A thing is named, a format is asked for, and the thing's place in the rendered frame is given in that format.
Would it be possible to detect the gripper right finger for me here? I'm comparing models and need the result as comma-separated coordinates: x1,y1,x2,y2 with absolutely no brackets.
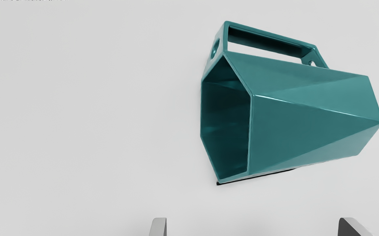
338,217,374,236

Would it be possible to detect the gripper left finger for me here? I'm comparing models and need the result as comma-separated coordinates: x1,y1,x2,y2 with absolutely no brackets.
149,217,167,236

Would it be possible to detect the teal faceted mug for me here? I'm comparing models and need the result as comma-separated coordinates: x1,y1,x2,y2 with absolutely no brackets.
200,21,379,184

